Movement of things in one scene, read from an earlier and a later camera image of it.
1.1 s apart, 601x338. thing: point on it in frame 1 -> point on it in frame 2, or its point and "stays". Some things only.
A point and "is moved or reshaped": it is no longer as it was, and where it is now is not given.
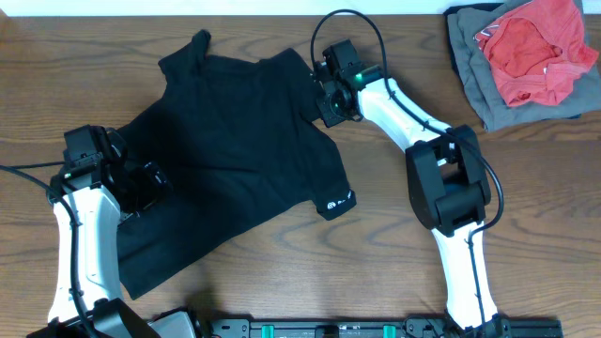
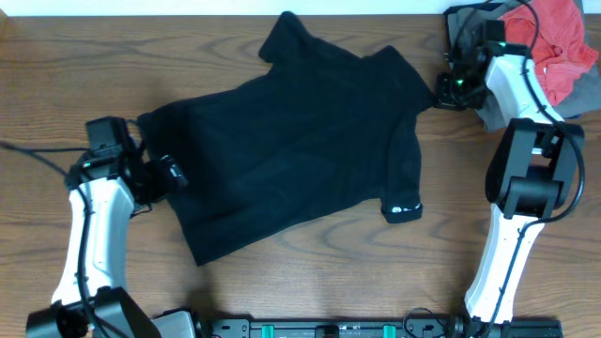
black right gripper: (330, 118) -> (444, 99)
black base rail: (516, 327) stays
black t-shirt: (245, 146) is moved or reshaped
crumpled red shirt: (538, 53) stays
